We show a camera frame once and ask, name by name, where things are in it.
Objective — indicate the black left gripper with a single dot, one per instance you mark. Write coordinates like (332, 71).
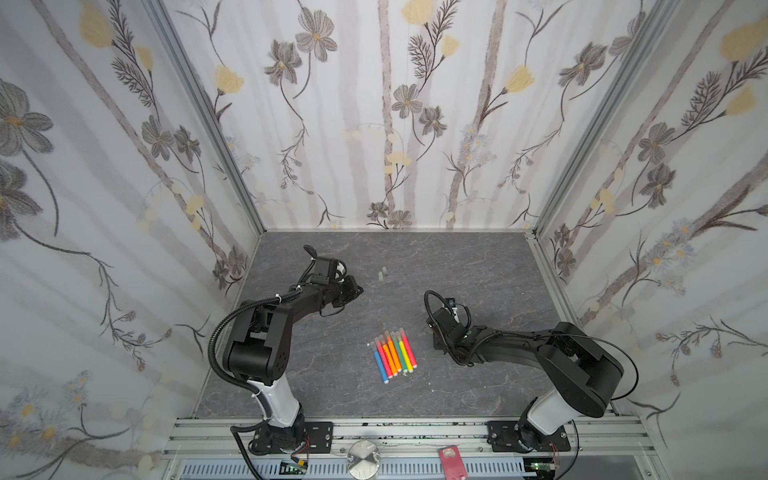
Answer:
(353, 290)

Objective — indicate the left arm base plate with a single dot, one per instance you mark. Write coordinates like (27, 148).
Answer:
(305, 437)

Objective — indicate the dark orange marker pen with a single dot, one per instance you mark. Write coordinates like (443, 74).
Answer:
(391, 358)

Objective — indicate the light blue marker pen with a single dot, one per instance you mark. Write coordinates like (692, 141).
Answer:
(380, 364)

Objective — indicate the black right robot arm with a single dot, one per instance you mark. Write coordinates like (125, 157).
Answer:
(584, 376)

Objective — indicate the pink rectangular tag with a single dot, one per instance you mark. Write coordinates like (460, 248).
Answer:
(452, 464)

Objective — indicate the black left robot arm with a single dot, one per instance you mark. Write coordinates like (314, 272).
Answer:
(250, 348)

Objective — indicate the pink marker pen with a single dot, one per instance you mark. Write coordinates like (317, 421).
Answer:
(408, 350)

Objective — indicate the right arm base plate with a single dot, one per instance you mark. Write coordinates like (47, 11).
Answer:
(513, 436)

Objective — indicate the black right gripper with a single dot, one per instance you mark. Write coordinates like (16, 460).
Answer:
(441, 324)

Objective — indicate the lime green marker pen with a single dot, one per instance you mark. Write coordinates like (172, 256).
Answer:
(402, 352)

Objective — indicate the red marker pen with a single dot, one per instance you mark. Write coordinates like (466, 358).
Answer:
(383, 360)

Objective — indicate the white slotted cable duct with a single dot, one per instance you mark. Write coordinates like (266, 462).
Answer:
(337, 468)

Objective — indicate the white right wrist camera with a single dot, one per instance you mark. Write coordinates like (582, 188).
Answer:
(460, 312)

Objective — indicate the round silver metal knob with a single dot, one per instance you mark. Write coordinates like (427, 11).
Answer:
(363, 460)

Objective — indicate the aluminium mounting rail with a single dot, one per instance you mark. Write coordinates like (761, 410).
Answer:
(614, 447)

